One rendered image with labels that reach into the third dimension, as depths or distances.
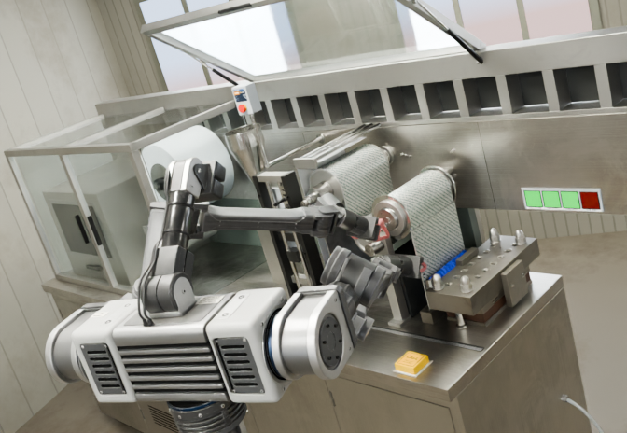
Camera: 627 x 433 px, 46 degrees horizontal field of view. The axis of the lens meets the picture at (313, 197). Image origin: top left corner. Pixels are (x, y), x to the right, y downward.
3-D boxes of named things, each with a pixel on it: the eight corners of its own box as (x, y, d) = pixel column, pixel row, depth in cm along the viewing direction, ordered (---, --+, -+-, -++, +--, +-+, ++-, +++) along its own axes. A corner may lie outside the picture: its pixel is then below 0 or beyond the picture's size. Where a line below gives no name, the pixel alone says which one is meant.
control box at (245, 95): (236, 117, 256) (227, 89, 253) (248, 111, 261) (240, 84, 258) (250, 115, 252) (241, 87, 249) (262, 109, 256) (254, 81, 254)
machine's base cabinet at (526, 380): (105, 427, 403) (48, 289, 378) (196, 365, 444) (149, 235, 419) (516, 638, 221) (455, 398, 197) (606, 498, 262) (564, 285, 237)
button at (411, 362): (396, 370, 210) (394, 363, 209) (410, 357, 214) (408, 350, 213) (415, 375, 205) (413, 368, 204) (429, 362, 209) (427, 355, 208)
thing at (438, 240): (423, 286, 228) (410, 231, 223) (464, 252, 243) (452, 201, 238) (424, 286, 228) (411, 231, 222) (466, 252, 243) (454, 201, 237)
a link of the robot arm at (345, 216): (335, 229, 208) (346, 212, 207) (323, 216, 213) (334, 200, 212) (351, 234, 213) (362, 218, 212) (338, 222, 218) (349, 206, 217)
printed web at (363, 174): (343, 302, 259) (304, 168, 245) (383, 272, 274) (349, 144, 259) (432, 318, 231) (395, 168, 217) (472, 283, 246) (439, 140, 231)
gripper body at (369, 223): (375, 240, 214) (359, 232, 209) (349, 236, 222) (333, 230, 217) (380, 218, 216) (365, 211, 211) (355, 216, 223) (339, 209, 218)
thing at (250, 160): (264, 285, 295) (221, 151, 278) (288, 269, 304) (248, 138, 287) (287, 288, 285) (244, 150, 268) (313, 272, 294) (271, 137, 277)
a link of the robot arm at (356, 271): (349, 320, 134) (323, 306, 135) (366, 293, 143) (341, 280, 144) (366, 281, 130) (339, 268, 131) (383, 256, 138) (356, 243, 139)
